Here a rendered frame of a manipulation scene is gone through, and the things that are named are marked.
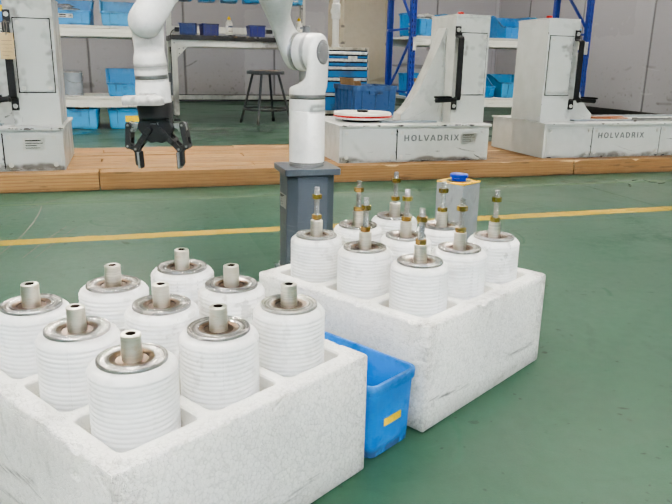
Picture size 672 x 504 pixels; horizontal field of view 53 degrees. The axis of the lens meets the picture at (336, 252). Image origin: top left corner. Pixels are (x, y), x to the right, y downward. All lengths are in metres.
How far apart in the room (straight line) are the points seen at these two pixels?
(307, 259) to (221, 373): 0.47
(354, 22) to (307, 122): 5.97
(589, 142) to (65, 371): 3.46
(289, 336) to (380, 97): 5.06
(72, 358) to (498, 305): 0.71
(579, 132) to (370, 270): 2.90
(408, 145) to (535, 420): 2.42
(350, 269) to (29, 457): 0.57
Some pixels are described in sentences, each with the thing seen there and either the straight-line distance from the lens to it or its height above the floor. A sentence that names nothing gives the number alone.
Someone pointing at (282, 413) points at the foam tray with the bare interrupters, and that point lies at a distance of 0.84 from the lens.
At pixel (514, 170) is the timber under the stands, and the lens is 3.68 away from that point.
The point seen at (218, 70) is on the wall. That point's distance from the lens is 9.60.
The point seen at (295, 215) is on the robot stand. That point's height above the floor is 0.18.
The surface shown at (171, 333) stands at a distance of 0.89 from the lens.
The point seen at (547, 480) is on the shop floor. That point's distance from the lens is 1.06.
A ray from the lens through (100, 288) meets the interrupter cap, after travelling 1.00.
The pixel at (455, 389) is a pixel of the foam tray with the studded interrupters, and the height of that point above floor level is 0.04.
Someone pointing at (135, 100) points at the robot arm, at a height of 0.48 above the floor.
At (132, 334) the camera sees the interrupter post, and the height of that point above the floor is 0.28.
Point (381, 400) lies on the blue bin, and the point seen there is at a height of 0.09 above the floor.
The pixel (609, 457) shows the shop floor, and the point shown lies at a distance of 1.14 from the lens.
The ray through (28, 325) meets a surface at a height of 0.24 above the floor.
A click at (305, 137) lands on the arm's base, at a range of 1.74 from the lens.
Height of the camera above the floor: 0.57
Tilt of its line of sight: 16 degrees down
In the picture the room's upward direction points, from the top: 1 degrees clockwise
